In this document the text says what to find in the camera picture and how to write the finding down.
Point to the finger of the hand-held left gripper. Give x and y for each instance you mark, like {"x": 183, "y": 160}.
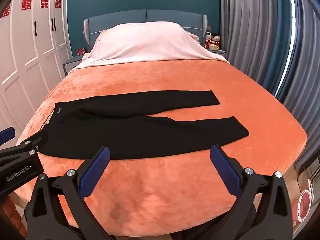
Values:
{"x": 25, "y": 150}
{"x": 7, "y": 135}

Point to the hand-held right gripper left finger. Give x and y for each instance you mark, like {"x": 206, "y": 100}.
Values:
{"x": 96, "y": 172}

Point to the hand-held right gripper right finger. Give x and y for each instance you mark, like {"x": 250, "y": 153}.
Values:
{"x": 225, "y": 170}

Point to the black pants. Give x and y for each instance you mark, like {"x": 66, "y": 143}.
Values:
{"x": 125, "y": 135}

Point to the white wardrobe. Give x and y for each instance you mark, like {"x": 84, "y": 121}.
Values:
{"x": 37, "y": 55}

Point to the round red white object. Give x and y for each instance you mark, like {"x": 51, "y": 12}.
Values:
{"x": 303, "y": 203}

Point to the grey-blue nightstand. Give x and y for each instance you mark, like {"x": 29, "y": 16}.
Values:
{"x": 217, "y": 53}
{"x": 71, "y": 63}

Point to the red boxes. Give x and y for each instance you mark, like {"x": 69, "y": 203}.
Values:
{"x": 81, "y": 52}

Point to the blue curtain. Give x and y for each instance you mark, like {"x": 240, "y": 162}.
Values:
{"x": 271, "y": 67}

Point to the yellow box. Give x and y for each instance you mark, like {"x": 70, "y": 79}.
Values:
{"x": 214, "y": 47}

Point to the grey curtain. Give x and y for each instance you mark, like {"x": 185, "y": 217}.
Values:
{"x": 310, "y": 80}
{"x": 237, "y": 30}

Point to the red paper decoration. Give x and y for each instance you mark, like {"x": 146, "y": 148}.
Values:
{"x": 58, "y": 3}
{"x": 5, "y": 10}
{"x": 25, "y": 3}
{"x": 44, "y": 3}

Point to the red dressed doll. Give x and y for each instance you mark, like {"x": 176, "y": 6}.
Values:
{"x": 208, "y": 40}
{"x": 216, "y": 40}

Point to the white quilt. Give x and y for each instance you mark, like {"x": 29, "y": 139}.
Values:
{"x": 150, "y": 42}

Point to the blue padded headboard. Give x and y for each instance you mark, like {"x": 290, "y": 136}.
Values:
{"x": 130, "y": 17}

